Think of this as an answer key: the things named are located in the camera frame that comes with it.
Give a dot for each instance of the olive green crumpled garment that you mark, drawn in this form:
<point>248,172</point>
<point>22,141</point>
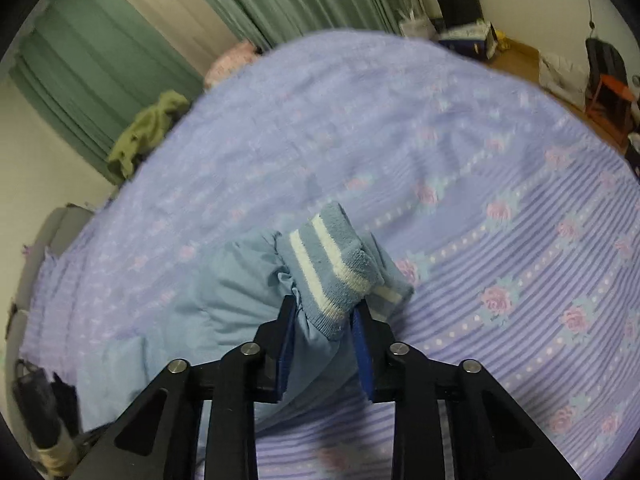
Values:
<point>148,130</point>

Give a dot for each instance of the light blue padded pants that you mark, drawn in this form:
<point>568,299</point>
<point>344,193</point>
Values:
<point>324,264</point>

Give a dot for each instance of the orange stool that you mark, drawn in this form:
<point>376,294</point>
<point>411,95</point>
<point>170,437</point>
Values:
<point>611,109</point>

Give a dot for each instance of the dark blue cardboard box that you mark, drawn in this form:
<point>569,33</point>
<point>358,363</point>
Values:
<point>475,40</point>

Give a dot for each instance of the pink patterned garment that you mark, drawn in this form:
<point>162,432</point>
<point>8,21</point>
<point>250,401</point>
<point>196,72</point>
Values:
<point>234,59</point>

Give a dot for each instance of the grey padded headboard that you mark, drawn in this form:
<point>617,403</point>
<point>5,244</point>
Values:
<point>57,233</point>

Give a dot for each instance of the black box by wall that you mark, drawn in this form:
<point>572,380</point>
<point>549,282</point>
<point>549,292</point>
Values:
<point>457,13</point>

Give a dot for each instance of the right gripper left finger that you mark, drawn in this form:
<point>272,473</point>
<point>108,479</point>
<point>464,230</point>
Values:
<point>157,436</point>

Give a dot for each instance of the purple floral bed sheet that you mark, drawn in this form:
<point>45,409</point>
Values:
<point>516,226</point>

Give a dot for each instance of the left green curtain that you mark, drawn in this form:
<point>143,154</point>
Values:
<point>89,66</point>

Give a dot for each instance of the beige centre curtain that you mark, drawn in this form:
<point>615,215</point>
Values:
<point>191,27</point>

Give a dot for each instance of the white plastic bag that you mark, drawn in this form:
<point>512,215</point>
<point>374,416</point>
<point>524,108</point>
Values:
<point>564,79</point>

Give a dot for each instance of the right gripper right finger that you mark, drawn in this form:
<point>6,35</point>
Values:
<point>449,418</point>

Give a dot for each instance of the white shopping bag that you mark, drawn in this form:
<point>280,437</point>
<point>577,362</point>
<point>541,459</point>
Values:
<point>417,26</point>

